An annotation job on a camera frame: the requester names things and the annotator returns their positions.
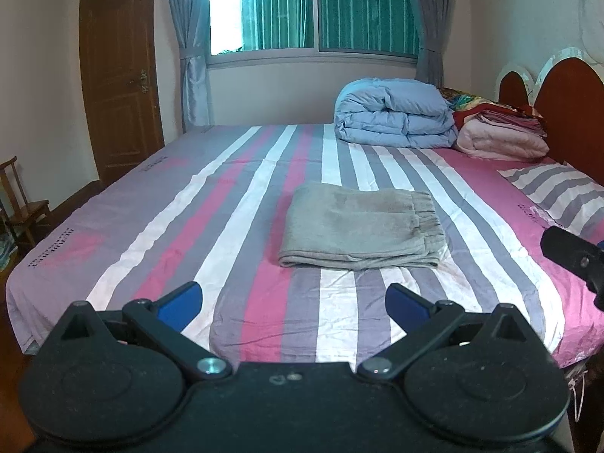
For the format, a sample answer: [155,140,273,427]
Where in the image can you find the grey fleece pants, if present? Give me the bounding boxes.
[279,183,447,271]

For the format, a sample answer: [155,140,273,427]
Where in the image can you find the striped pillow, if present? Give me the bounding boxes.
[499,164,604,244]

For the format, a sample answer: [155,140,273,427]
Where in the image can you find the pink folded blanket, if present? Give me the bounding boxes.
[455,119,550,162]

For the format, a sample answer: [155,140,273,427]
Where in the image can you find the striped pink grey bed sheet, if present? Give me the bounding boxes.
[6,125,603,367]

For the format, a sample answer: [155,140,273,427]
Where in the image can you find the red wooden headboard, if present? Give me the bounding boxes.
[496,47,603,183]

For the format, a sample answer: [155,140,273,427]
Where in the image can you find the small wooden chair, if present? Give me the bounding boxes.
[0,156,54,248]

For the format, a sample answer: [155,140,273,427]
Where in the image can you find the colourful folded bedding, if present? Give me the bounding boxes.
[439,87,547,137]

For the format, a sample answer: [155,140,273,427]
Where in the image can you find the light blue folded duvet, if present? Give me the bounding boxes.
[334,78,458,148]

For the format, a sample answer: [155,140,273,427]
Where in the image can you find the grey blue right curtain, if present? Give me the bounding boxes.
[410,0,455,87]

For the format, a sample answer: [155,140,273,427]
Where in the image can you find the grey blue curtain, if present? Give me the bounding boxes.
[168,0,210,132]
[410,0,455,87]

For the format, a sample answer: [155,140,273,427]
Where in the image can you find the green window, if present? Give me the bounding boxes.
[210,0,420,57]

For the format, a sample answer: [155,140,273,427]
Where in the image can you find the brown wooden door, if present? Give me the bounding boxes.
[79,0,165,187]

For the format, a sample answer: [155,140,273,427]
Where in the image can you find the grey blue left curtain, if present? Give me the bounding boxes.
[168,0,210,132]

